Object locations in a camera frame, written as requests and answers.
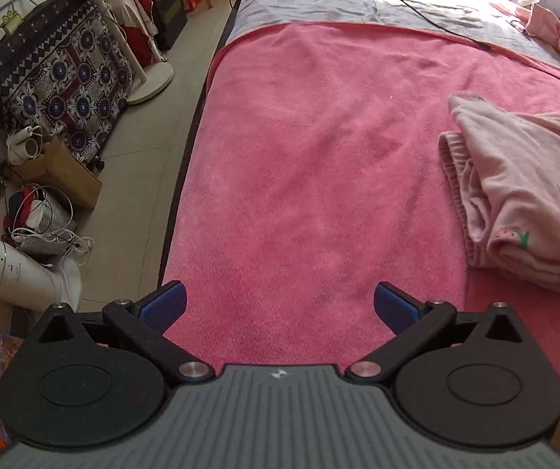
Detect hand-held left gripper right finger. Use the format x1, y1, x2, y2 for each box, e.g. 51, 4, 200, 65
343, 281, 525, 384

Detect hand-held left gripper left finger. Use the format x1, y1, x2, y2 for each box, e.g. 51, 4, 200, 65
36, 279, 215, 384

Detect light pink strawberry pants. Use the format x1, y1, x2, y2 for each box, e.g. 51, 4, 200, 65
437, 92, 560, 296

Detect red and beige clothes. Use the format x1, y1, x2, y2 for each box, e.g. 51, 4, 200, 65
111, 0, 160, 62

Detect pink terry towel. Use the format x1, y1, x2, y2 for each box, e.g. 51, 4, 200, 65
157, 23, 560, 423

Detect white cylindrical appliance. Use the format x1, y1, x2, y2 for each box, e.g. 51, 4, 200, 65
0, 220, 83, 311

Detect brown cardboard box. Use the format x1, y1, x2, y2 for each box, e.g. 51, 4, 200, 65
11, 134, 102, 211

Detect white kettle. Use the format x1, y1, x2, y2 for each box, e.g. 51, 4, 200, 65
6, 126, 46, 166

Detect dark floral patterned cloth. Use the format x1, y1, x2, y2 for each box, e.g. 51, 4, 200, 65
0, 0, 136, 164

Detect black storage box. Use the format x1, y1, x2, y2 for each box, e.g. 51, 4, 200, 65
144, 0, 189, 50

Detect peach pink garment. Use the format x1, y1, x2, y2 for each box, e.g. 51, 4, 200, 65
489, 1, 560, 84

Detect white wire basket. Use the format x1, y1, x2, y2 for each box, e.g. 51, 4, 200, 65
6, 183, 95, 260

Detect white pedestal fan base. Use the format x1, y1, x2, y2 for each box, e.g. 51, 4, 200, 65
79, 0, 176, 106

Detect black cable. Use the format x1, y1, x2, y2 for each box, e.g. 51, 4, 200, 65
248, 0, 496, 52

